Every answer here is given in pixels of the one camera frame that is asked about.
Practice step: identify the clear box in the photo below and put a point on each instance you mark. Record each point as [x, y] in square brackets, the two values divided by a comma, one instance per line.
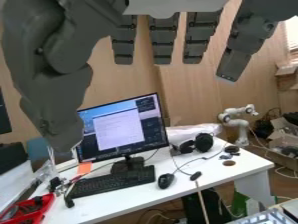
[266, 218]

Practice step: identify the white desk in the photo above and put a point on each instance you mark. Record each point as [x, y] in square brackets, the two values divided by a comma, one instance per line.
[186, 190]

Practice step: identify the thin stick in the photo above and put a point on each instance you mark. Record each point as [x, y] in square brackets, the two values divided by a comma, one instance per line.
[202, 203]

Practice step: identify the black headphones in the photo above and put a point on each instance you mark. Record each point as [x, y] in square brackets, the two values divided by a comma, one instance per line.
[197, 142]

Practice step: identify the black mouse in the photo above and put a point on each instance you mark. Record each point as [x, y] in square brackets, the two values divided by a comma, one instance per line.
[166, 180]

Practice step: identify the cardboard box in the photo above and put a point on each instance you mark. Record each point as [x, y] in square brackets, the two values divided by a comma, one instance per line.
[283, 136]

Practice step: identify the computer screen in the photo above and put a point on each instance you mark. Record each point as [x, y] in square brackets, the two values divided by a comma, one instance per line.
[121, 128]

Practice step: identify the orange paper note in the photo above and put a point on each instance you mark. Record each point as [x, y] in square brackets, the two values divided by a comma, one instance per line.
[84, 167]

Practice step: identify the small white jointed device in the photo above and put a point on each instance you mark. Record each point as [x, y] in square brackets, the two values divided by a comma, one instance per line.
[234, 116]

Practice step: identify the black keyboard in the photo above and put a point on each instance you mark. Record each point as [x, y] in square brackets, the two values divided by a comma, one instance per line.
[110, 181]

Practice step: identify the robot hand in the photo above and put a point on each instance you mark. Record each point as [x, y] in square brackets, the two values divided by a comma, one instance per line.
[48, 50]

